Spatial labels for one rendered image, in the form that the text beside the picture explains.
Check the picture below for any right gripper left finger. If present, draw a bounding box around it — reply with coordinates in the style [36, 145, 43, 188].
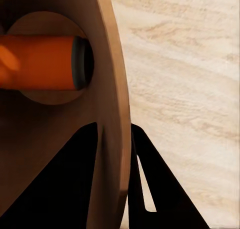
[0, 122, 98, 229]

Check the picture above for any can of soda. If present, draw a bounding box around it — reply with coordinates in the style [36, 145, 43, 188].
[0, 33, 91, 92]

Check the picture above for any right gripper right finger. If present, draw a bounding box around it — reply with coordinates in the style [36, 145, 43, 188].
[128, 123, 210, 229]

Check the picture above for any trash can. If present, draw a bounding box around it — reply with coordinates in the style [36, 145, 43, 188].
[0, 0, 132, 229]

